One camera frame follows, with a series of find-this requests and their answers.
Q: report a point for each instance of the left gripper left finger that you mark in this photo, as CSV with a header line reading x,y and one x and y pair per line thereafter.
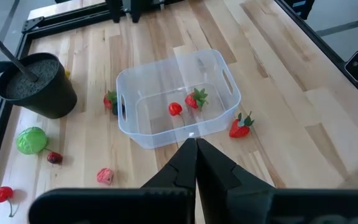
x,y
120,208

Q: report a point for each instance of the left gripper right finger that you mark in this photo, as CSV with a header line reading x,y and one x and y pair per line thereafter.
x,y
291,208

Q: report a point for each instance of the pink lumpy fruit piece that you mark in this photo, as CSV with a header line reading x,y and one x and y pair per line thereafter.
x,y
105,176

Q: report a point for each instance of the clear plastic tub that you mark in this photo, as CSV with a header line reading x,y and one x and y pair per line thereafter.
x,y
154,137

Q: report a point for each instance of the dark red cherry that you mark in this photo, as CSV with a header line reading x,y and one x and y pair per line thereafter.
x,y
54,157

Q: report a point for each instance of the red plastic strawberry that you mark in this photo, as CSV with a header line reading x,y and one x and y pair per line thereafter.
x,y
238,129
109,101
194,99

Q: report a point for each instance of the dark blue blueberry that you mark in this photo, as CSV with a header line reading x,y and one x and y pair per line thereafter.
x,y
117,110

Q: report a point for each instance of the green round toy vegetable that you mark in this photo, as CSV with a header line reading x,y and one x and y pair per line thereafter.
x,y
31,140

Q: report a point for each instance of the bright red cherry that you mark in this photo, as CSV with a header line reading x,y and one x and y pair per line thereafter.
x,y
3,194
175,109

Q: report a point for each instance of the artificial plant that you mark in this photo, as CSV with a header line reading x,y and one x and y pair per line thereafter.
x,y
42,93

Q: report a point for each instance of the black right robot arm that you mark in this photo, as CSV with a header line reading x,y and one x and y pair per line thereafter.
x,y
135,9

